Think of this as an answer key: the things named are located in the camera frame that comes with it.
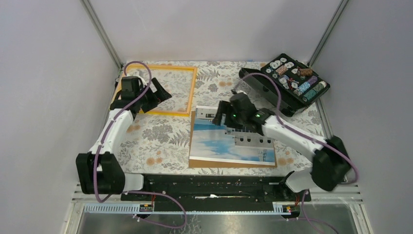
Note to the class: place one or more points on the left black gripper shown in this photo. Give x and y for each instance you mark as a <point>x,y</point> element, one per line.
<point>156,97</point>

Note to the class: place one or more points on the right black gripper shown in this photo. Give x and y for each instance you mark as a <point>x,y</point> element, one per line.
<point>224,107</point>

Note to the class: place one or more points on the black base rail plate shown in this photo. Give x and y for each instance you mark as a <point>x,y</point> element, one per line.
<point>215,193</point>

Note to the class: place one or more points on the brown cardboard backing board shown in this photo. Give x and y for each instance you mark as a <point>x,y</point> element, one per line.
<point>200,164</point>

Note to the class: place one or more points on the brown poker chip stack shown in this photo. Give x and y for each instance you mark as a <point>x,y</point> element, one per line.
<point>304,72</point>

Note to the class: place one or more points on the purple poker chip stack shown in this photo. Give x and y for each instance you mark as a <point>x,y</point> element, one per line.
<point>312,80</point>

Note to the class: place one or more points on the black poker chip case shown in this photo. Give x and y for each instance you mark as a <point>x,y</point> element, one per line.
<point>283,72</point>

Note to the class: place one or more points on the floral patterned table mat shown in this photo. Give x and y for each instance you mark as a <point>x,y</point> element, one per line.
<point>159,144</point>

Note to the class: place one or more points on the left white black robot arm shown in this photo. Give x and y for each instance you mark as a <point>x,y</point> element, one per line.
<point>98,170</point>

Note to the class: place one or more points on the sky building photo print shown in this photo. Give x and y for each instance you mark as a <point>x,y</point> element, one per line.
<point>219,145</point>

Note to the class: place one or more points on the orange picture frame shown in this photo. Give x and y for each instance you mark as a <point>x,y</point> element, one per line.
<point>190,93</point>

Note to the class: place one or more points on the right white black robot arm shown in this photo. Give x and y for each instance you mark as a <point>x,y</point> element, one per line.
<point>330,162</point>

